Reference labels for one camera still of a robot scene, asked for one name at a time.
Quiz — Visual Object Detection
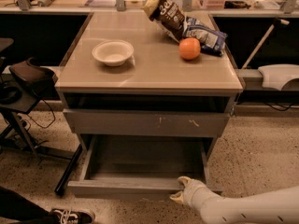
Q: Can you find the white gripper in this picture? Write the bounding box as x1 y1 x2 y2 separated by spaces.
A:
170 176 215 211

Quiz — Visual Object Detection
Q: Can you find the grey drawer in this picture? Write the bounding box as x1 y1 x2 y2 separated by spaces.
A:
64 109 229 137
68 135 210 200

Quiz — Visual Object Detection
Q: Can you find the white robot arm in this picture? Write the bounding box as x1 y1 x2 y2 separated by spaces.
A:
170 176 299 224

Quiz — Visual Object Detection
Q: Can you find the grey top drawer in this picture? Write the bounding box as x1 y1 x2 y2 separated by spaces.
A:
64 109 229 137

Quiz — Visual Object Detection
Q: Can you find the grey three-drawer cabinet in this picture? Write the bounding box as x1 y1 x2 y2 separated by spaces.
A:
54 9 245 147

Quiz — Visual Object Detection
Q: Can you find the black white sneaker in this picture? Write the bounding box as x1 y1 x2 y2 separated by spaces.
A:
50 208 95 224

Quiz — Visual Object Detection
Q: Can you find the orange fruit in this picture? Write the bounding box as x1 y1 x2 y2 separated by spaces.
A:
178 37 201 61

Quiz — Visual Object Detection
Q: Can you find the white curved shell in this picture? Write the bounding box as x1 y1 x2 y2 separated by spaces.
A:
258 64 299 91

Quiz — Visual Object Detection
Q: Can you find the blue white snack bag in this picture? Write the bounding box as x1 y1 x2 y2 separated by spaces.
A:
182 16 227 56

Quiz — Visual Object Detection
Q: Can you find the white paper bowl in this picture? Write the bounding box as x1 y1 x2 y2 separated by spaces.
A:
92 40 134 67

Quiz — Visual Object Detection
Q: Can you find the dark trouser leg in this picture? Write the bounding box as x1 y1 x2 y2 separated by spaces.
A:
0 187 59 224

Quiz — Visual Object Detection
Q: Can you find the brown padded device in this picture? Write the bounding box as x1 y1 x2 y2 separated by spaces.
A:
9 57 57 96

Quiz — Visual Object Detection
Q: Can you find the brown chip bag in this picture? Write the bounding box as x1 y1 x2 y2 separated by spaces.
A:
143 0 185 42

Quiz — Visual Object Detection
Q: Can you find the black cable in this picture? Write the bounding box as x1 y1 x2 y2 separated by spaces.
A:
26 91 57 130

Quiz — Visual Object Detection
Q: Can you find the white stick with handle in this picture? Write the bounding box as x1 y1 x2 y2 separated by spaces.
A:
242 18 290 69

